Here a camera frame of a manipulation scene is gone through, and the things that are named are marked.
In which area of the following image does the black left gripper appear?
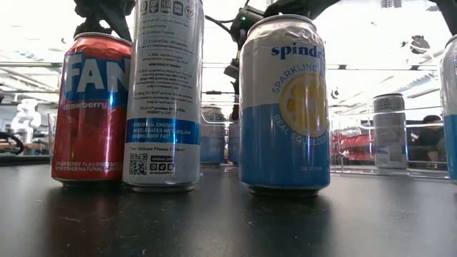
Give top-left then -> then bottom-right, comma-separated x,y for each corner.
73,0 -> 136,43

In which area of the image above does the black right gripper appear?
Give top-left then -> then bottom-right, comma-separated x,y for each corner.
224,9 -> 266,122

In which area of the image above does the clear plastic bin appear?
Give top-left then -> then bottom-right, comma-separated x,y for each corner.
330,106 -> 450,179
200,91 -> 241,172
47,112 -> 58,165

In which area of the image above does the white and blue Spindrift can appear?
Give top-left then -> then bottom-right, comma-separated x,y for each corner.
201,105 -> 227,166
238,14 -> 331,197
438,34 -> 457,185

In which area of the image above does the tall white Celsius can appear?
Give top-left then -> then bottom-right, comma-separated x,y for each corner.
372,93 -> 408,170
121,0 -> 206,193

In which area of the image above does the red Fanta strawberry soda can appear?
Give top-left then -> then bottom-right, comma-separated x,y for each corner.
51,31 -> 133,187

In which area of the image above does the white blurred figure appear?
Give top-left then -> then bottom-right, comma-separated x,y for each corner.
10,99 -> 42,143

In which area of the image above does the metal rack with red bins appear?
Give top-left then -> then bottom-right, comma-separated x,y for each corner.
333,133 -> 376,162

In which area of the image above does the black ceiling fixture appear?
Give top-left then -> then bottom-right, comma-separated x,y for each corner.
409,34 -> 431,55

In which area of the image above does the person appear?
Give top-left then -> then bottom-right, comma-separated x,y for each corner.
410,114 -> 447,168

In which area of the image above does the horizontal metal rail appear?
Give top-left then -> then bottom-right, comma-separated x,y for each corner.
0,61 -> 441,71

